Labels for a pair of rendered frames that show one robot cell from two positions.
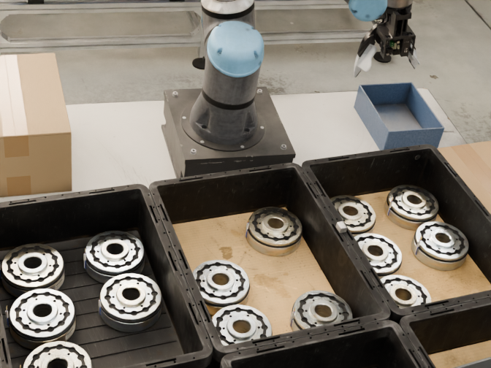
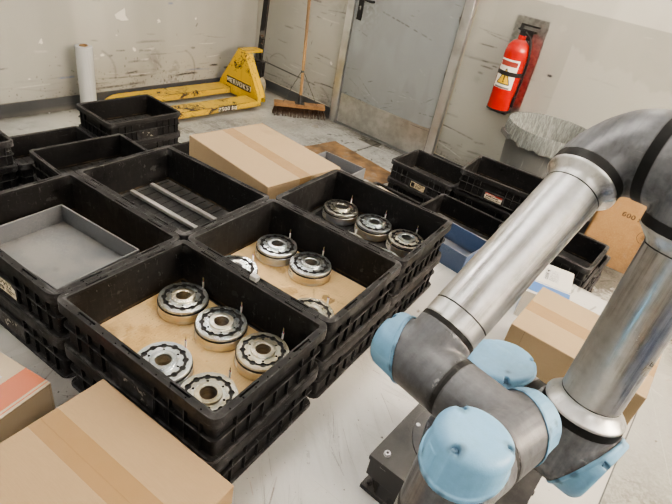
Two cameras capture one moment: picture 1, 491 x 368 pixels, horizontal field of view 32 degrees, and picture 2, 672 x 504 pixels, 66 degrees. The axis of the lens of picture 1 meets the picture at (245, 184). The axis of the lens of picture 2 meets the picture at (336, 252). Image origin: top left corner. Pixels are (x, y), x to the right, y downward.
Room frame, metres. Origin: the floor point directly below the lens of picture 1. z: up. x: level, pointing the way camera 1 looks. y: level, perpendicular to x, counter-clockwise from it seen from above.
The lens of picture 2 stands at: (1.87, -0.55, 1.58)
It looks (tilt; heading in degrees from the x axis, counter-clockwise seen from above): 33 degrees down; 144
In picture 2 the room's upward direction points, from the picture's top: 12 degrees clockwise
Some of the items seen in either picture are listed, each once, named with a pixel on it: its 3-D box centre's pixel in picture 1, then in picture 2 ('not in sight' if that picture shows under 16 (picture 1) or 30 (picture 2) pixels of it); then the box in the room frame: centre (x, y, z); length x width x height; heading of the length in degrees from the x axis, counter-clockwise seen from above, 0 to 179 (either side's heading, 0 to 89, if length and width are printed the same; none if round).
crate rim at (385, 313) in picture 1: (261, 250); (296, 255); (1.03, -0.05, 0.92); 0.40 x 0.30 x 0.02; 26
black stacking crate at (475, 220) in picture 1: (408, 244); (195, 337); (1.16, -0.32, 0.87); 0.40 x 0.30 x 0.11; 26
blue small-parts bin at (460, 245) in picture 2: not in sight; (450, 244); (0.88, 0.62, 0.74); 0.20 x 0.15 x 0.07; 16
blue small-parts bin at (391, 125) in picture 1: (397, 117); not in sight; (1.77, -0.35, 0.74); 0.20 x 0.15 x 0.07; 21
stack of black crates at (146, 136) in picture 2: not in sight; (131, 150); (-0.78, -0.05, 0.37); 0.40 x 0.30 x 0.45; 111
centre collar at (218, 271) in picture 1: (220, 280); (311, 262); (1.00, 0.02, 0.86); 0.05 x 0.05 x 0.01
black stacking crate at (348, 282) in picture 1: (258, 271); (293, 273); (1.03, -0.05, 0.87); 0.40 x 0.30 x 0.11; 26
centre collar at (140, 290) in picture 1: (131, 294); not in sight; (0.94, 0.16, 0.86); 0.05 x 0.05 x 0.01
